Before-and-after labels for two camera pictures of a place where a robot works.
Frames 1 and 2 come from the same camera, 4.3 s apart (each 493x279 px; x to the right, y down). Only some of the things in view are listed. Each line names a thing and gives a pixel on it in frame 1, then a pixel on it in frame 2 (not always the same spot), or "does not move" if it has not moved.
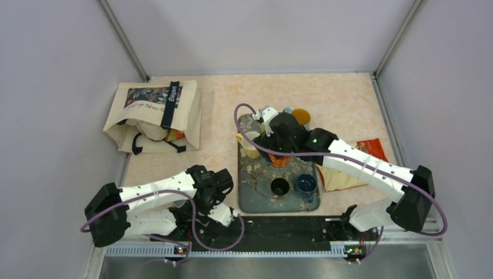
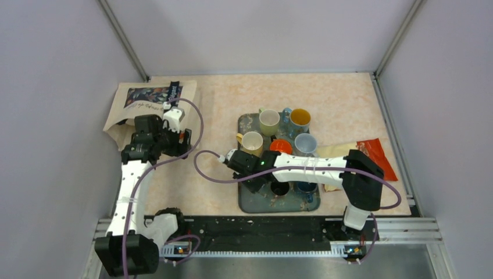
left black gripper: [217, 197] -> [179, 148]
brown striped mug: [279, 186] does not move
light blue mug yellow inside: [300, 115] does not move
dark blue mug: [307, 183] does not move
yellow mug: [250, 150] does not move
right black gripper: [265, 140] -> [253, 188]
